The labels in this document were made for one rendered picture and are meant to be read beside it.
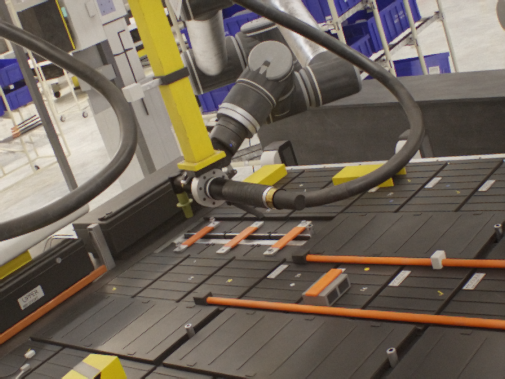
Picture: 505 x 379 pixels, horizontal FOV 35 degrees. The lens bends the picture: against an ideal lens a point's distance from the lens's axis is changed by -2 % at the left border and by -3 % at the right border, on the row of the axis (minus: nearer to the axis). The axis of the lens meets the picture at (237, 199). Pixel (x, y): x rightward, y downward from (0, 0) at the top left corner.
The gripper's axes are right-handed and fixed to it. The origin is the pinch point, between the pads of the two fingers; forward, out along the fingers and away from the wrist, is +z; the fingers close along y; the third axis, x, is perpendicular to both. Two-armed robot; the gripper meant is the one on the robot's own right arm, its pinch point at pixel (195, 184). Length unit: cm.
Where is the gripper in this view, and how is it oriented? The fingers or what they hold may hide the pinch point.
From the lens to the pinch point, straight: 185.1
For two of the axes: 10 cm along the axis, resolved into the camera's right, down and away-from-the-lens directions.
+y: 6.7, 5.7, 4.9
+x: -5.3, -1.0, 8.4
